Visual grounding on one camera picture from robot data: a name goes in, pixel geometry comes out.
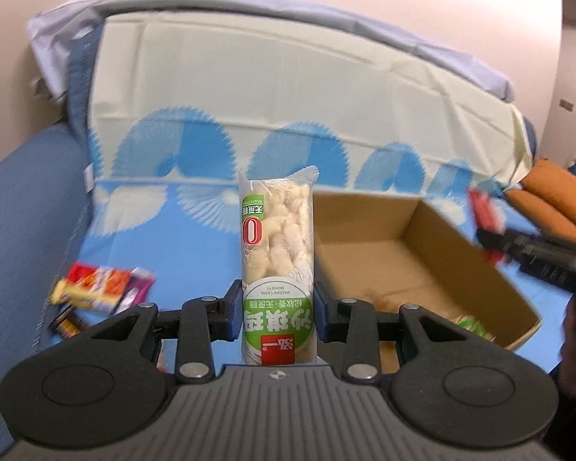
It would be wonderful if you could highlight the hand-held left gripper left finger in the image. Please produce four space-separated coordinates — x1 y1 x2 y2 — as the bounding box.
83 279 244 385

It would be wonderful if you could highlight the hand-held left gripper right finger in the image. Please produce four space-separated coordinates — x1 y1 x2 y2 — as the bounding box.
313 282 500 385

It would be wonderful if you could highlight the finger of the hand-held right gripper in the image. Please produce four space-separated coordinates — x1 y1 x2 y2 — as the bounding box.
475 228 515 266

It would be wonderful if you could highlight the narrow red snack packet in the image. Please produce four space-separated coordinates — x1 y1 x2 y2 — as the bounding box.
466 188 507 234

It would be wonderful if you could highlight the cardboard box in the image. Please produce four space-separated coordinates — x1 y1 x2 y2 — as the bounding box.
313 191 543 376

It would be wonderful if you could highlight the clear green-label puffed snack pack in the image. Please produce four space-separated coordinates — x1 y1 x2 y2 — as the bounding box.
237 166 320 366

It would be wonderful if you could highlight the red snack packet orange figure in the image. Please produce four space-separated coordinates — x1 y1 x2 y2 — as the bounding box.
92 268 131 298

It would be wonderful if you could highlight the yellow snack packet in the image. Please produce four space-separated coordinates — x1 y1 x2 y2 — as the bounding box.
51 279 113 309

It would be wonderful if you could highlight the orange cushion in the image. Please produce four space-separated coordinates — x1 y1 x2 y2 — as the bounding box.
504 187 576 245
521 158 576 224

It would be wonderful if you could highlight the green snack packet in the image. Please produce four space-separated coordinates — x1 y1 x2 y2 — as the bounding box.
453 314 495 342

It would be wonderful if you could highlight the blue fan-print sheet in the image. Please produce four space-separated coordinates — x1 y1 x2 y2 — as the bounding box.
31 12 564 380

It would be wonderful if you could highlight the purple snack packet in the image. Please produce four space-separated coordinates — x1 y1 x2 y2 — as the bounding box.
117 270 155 315

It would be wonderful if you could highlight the small red snack packet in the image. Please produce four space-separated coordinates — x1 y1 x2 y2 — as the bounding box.
68 262 103 283

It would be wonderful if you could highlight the dark brown snack packet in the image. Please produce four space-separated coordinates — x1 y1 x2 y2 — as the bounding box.
49 305 89 341

